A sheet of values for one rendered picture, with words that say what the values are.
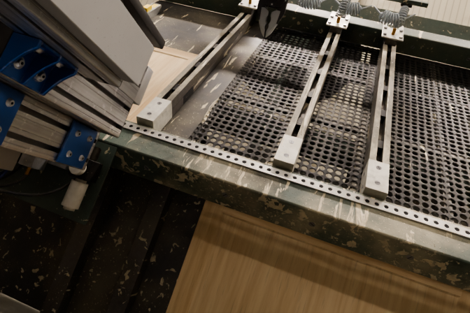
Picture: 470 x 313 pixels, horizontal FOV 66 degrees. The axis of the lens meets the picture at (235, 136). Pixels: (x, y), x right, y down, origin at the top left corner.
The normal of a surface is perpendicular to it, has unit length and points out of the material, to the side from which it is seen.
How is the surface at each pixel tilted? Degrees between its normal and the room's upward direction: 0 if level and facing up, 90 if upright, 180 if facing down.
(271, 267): 90
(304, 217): 142
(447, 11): 90
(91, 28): 90
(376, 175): 53
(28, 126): 90
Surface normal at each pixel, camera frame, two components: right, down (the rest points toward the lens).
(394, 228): 0.08, -0.76
